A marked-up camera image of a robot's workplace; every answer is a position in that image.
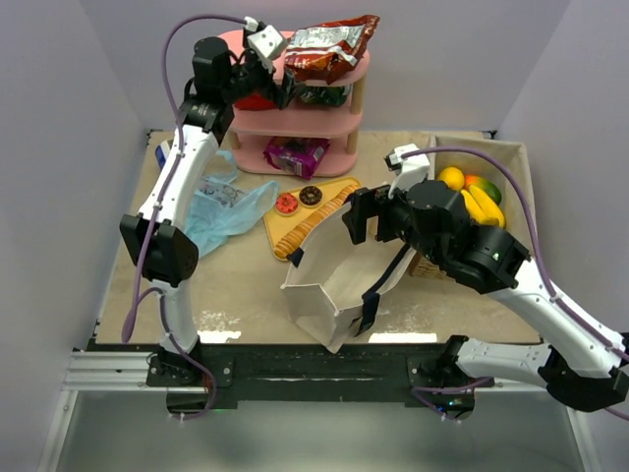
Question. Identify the wicker basket with liner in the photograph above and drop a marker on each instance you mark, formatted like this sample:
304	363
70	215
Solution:
498	161

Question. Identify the light blue plastic bag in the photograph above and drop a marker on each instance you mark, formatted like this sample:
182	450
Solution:
220	210

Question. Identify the chocolate donut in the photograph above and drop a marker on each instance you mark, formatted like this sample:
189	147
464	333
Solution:
310	196

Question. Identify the beige canvas tote bag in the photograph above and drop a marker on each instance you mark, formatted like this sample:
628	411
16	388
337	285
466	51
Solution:
333	287

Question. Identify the pink three-tier shelf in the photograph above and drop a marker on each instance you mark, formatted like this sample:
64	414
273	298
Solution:
251	131

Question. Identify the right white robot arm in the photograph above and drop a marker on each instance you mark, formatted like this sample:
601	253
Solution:
578	362

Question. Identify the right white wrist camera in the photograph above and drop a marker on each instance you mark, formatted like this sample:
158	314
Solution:
410	166

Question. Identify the yellow plastic tray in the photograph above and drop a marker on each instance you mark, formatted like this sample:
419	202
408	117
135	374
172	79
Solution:
285	221

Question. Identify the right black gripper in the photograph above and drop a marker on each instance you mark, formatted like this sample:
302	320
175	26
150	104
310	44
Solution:
370	214

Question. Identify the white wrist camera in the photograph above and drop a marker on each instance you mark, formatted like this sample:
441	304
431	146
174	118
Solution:
266	41
410	166

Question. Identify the red snack packet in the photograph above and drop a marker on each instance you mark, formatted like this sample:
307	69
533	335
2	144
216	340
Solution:
255	102

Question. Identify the green snack packet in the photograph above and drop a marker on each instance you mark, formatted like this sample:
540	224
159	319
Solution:
326	96

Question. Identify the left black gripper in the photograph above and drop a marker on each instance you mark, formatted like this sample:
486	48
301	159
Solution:
284	89

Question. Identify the purple snack packet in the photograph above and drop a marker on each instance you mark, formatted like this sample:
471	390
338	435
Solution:
299	157

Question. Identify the long baguette bread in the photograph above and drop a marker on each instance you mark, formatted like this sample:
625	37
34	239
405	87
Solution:
314	221

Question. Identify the yellow banana bunch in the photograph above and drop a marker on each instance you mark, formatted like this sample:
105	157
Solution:
482	208

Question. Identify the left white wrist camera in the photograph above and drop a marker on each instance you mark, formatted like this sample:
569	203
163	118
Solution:
266	41

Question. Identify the red green mango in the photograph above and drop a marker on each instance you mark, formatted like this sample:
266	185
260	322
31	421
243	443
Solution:
484	184

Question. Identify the aluminium frame rail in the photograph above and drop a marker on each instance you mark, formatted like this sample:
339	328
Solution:
128	371

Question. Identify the red-brown chip bag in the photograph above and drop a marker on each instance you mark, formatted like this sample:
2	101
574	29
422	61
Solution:
330	50

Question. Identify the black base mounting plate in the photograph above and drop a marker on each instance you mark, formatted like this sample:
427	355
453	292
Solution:
411	374

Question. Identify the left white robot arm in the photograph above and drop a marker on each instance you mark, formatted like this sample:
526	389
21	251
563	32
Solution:
164	256

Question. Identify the blue white paper roll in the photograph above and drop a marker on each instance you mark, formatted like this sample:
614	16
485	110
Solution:
162	152

